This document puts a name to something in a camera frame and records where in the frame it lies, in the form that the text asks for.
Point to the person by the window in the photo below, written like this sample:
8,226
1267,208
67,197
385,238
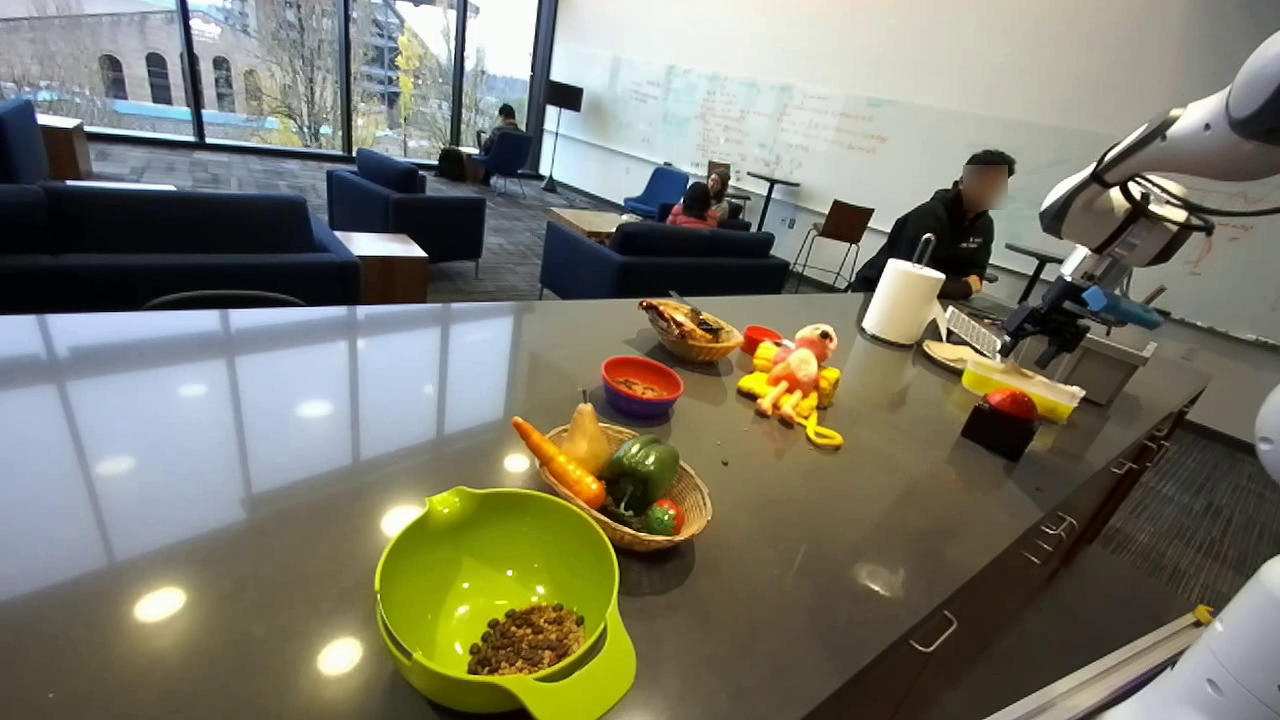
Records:
507,146

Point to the small red bowl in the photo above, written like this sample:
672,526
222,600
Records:
643,385

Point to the dark blue right sofa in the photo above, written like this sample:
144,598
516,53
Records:
659,257

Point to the dark blue long sofa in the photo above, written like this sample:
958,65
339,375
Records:
67,251

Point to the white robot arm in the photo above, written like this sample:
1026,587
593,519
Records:
1127,213

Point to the wicker basket with snacks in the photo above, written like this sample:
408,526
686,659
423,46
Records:
691,329

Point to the white plate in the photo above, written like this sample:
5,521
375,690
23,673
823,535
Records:
946,354

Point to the dark blue armchair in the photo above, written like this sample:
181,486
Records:
385,194

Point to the wooden chair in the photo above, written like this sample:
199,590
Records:
843,226

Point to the small red white toy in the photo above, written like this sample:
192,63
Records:
758,333

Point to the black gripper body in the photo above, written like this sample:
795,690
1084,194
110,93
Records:
1055,322

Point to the wicker basket with vegetables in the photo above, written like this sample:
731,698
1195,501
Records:
634,486

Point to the wooden coffee table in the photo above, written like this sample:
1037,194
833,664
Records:
392,269

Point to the yellow tray with napkins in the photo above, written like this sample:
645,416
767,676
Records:
1055,403

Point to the person in red top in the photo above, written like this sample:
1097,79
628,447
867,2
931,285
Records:
692,208

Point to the round high table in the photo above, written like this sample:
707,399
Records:
771,194

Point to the green plastic bowl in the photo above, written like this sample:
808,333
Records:
483,554

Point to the white paper towel roll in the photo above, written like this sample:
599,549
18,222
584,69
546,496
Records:
901,303

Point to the person in black jacket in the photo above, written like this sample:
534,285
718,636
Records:
948,228

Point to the big red button box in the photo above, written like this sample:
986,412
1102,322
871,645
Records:
1003,423

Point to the person in grey top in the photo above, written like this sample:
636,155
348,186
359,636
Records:
718,183

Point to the orange yellow plush toy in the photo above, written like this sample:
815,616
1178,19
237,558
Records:
795,382

